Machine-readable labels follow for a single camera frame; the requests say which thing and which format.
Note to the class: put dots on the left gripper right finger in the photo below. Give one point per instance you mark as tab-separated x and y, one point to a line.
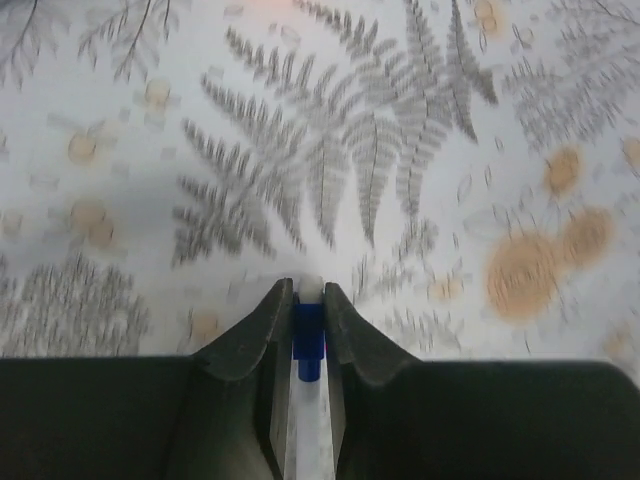
394	416

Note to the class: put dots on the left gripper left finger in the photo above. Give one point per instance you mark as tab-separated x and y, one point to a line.
220	413

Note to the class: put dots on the blue capped white pen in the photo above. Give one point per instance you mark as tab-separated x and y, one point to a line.
308	451

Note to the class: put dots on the floral tablecloth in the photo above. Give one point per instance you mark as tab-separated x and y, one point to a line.
467	171

